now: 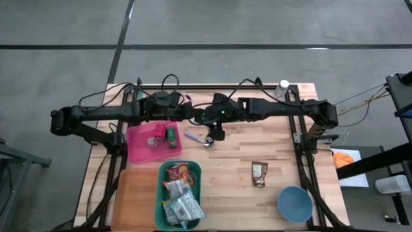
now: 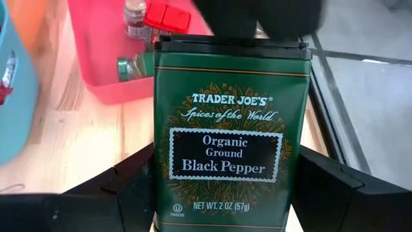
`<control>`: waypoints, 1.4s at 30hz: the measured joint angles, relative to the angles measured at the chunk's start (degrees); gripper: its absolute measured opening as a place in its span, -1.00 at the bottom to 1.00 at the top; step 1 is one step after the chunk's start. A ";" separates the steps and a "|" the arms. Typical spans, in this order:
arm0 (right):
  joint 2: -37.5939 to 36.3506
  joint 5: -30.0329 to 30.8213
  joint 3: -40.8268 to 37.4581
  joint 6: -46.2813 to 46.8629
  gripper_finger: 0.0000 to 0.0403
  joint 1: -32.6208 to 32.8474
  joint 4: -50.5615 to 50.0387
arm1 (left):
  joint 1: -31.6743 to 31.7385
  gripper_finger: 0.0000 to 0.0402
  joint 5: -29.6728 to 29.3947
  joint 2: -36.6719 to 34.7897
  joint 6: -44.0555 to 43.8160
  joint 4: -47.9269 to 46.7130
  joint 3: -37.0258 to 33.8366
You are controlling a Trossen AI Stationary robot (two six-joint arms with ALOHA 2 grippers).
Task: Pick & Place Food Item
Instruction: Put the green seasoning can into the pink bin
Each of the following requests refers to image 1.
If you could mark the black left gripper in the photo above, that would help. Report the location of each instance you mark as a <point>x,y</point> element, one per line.
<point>167,111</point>

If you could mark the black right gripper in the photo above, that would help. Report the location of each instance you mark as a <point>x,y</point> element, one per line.
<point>219,117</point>

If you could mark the pink cube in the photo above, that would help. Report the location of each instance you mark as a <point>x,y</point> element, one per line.
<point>160,131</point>

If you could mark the green-lidded spice jar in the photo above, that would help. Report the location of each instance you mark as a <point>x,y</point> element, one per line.
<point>171,138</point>

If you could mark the pink plastic tray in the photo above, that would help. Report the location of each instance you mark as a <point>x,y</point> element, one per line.
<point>141,154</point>

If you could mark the red yellow chips bag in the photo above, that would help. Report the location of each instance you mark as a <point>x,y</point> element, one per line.
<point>178,172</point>

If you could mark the white plastic bottle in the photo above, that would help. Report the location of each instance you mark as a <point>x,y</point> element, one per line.
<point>282,86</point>

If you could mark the clear plastic-wrapped packet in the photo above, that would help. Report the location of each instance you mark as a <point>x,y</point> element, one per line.
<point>188,206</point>

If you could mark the clear yellow-edged snack packet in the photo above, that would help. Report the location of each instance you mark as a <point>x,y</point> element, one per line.
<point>167,212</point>

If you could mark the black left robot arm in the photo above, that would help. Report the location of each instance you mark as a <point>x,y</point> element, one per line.
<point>103,112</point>

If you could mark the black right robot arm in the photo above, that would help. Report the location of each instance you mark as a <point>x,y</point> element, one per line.
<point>289,108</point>

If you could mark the iridescent spoon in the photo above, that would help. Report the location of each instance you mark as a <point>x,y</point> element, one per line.
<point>188,98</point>

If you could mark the brown sauce pouch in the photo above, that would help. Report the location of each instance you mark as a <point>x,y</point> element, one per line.
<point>259,174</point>

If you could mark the teal plastic bin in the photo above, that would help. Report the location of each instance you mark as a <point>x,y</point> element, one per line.
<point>158,180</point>

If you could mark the orange plastic tray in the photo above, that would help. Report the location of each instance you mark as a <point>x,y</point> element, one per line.
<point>135,199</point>

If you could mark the black table clamp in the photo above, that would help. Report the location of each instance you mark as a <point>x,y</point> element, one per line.
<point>328,138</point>

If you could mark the blue bowl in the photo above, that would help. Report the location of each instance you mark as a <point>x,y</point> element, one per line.
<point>295,204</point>

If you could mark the orange cloth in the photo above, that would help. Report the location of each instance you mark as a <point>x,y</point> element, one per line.
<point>342,159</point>

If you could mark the grey metal table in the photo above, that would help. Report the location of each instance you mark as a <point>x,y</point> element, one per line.
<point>25,157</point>

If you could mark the white paper sheet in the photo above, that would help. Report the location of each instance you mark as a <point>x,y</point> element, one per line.
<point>355,182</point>

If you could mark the black diagonal beam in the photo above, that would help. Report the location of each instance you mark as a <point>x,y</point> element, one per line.
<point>370,162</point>

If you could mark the black equipment cart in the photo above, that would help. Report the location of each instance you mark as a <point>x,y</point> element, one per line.
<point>400,93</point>

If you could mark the black stand leg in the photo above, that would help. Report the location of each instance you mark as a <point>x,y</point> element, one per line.
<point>400,209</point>

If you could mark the black aluminium table frame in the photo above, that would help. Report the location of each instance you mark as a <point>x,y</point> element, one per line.
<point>209,87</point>

